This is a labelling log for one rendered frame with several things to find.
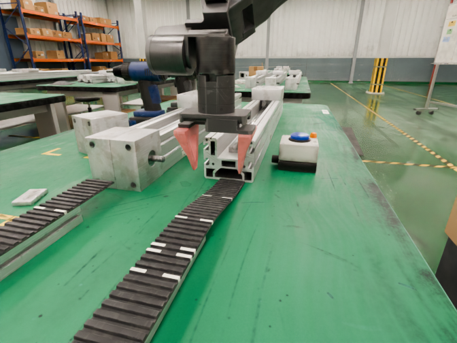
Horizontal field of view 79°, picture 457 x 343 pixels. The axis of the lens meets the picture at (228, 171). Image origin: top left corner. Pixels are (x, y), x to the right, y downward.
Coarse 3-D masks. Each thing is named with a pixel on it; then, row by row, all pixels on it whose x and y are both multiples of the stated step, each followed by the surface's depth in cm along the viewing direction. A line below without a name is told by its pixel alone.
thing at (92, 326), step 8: (88, 320) 21; (96, 320) 22; (88, 328) 21; (96, 328) 21; (104, 328) 21; (112, 328) 21; (120, 328) 21; (128, 328) 21; (80, 336) 20; (88, 336) 20; (96, 336) 20; (104, 336) 20; (112, 336) 20; (120, 336) 20; (128, 336) 20; (136, 336) 20; (144, 336) 20
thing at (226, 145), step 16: (256, 112) 99; (272, 112) 80; (272, 128) 84; (208, 144) 56; (224, 144) 59; (256, 144) 58; (208, 160) 57; (224, 160) 54; (256, 160) 57; (208, 176) 56; (224, 176) 56; (240, 176) 56
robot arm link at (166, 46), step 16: (208, 0) 38; (224, 0) 38; (208, 16) 39; (224, 16) 38; (160, 32) 42; (176, 32) 41; (160, 48) 39; (176, 48) 39; (160, 64) 40; (176, 64) 40
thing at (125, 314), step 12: (108, 300) 23; (96, 312) 22; (108, 312) 22; (120, 312) 22; (132, 312) 22; (144, 312) 22; (156, 312) 22; (120, 324) 21; (132, 324) 21; (144, 324) 21
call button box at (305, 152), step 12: (288, 144) 58; (300, 144) 57; (312, 144) 57; (276, 156) 63; (288, 156) 58; (300, 156) 58; (312, 156) 57; (288, 168) 59; (300, 168) 59; (312, 168) 58
